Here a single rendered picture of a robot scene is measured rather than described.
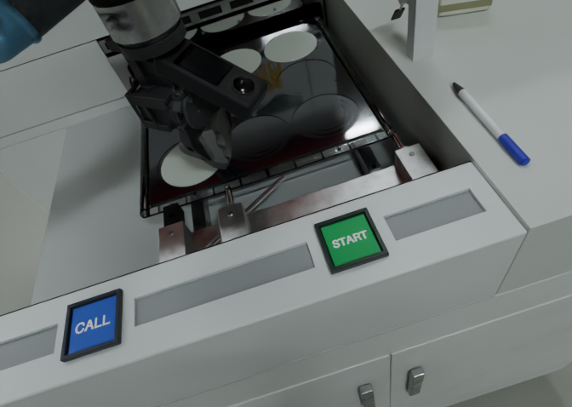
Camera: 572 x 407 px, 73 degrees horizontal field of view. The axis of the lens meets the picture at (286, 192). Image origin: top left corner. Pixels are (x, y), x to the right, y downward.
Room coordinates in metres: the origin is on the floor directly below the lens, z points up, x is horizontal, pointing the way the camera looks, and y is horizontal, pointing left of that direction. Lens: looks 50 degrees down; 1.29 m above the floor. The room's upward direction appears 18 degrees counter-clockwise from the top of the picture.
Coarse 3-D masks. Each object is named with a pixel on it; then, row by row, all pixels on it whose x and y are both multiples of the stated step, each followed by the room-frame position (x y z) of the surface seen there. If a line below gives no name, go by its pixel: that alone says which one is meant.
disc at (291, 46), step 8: (288, 32) 0.71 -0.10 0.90; (296, 32) 0.70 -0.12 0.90; (304, 32) 0.69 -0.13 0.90; (272, 40) 0.70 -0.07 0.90; (280, 40) 0.69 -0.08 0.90; (288, 40) 0.68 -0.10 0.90; (296, 40) 0.67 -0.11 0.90; (304, 40) 0.67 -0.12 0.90; (312, 40) 0.66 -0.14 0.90; (272, 48) 0.67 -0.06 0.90; (280, 48) 0.67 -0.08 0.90; (288, 48) 0.66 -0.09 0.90; (296, 48) 0.65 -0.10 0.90; (304, 48) 0.64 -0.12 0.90; (312, 48) 0.63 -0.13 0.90; (272, 56) 0.65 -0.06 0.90; (280, 56) 0.64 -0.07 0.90; (288, 56) 0.63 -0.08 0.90; (296, 56) 0.62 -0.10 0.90; (304, 56) 0.61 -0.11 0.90
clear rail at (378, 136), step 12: (384, 132) 0.37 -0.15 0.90; (348, 144) 0.37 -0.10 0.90; (360, 144) 0.37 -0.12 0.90; (312, 156) 0.37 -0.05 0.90; (324, 156) 0.37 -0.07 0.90; (276, 168) 0.37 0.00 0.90; (288, 168) 0.37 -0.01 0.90; (240, 180) 0.37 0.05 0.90; (252, 180) 0.37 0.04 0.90; (192, 192) 0.38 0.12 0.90; (204, 192) 0.37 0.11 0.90; (216, 192) 0.37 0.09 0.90; (156, 204) 0.38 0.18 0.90; (168, 204) 0.37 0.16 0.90; (180, 204) 0.37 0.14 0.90
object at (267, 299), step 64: (384, 192) 0.23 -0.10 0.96; (448, 192) 0.21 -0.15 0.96; (192, 256) 0.23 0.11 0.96; (256, 256) 0.21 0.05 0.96; (320, 256) 0.19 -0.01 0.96; (448, 256) 0.15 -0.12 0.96; (512, 256) 0.14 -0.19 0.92; (0, 320) 0.23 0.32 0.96; (64, 320) 0.21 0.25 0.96; (128, 320) 0.19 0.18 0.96; (192, 320) 0.16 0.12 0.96; (256, 320) 0.15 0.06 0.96; (320, 320) 0.14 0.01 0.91; (384, 320) 0.14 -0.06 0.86; (0, 384) 0.16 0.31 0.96; (64, 384) 0.15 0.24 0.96; (128, 384) 0.15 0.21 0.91; (192, 384) 0.15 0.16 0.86
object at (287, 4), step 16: (272, 0) 0.77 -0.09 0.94; (288, 0) 0.76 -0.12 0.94; (304, 0) 0.76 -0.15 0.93; (320, 0) 0.76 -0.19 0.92; (224, 16) 0.77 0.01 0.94; (240, 16) 0.76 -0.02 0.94; (256, 16) 0.76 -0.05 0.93; (320, 16) 0.77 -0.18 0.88; (192, 32) 0.76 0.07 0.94; (208, 32) 0.76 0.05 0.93; (112, 64) 0.76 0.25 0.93; (128, 64) 0.76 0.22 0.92; (128, 80) 0.76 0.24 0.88
